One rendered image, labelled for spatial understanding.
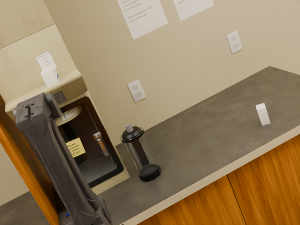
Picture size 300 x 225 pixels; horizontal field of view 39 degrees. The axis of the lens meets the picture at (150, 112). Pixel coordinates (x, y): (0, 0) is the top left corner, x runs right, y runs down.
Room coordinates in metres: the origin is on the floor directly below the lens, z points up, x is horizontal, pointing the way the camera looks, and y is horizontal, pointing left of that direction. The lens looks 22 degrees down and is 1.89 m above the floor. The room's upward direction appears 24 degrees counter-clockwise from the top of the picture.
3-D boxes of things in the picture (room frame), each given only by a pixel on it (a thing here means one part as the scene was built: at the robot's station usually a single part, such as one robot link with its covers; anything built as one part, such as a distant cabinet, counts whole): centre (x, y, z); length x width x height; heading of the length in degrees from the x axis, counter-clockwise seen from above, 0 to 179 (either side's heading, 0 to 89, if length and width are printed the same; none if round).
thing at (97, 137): (1.70, 0.25, 1.17); 0.05 x 0.03 x 0.10; 9
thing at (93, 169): (1.71, 0.36, 1.19); 0.30 x 0.01 x 0.40; 99
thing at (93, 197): (1.10, 0.28, 1.40); 0.11 x 0.06 x 0.43; 90
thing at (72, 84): (1.66, 0.35, 1.46); 0.32 x 0.12 x 0.10; 100
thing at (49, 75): (1.67, 0.30, 1.54); 0.05 x 0.05 x 0.06; 88
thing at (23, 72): (1.84, 0.38, 1.33); 0.32 x 0.25 x 0.77; 100
